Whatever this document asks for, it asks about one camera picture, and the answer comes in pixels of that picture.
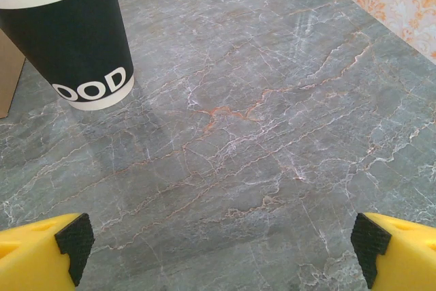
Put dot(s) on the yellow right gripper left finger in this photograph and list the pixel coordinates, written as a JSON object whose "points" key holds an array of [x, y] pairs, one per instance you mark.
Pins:
{"points": [[30, 257]]}

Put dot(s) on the stacked black paper cups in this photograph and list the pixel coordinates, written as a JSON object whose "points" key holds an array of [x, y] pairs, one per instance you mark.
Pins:
{"points": [[68, 32]]}

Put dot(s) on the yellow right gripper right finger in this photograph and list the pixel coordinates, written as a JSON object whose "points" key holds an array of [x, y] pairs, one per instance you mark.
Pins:
{"points": [[405, 257]]}

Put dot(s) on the brown cardboard napkin box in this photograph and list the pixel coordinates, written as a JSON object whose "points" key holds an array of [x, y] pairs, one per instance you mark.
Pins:
{"points": [[8, 76]]}

